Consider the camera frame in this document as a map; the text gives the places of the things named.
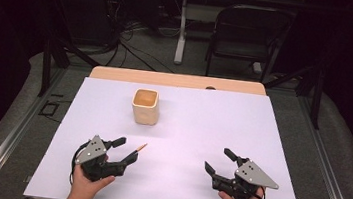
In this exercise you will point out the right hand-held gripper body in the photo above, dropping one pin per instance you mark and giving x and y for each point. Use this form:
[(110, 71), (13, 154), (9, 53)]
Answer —
[(249, 178)]

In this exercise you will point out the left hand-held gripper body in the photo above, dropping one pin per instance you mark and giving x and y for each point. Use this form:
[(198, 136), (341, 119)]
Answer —
[(91, 152)]

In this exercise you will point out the beige square cup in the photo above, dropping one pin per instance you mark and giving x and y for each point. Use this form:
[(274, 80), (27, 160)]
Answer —
[(145, 109)]

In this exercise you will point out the person's left hand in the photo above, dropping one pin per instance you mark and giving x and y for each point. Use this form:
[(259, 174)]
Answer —
[(85, 186)]

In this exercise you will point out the white table sheet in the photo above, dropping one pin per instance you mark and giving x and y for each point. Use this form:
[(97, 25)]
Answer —
[(193, 141)]

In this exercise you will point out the black metal stand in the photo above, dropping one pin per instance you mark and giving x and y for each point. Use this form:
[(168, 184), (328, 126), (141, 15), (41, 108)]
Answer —
[(316, 95), (51, 61)]

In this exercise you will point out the black folding chair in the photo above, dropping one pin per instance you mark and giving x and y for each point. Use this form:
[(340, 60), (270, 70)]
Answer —
[(248, 37)]

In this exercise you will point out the white desk leg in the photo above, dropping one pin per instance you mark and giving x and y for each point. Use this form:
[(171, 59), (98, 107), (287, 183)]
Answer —
[(182, 33)]

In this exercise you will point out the black equipment case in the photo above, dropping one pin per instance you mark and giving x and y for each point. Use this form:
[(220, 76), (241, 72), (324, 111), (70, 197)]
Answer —
[(80, 11)]

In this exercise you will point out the aluminium floor rail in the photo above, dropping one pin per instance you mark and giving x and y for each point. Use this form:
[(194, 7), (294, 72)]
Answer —
[(327, 170), (8, 144)]

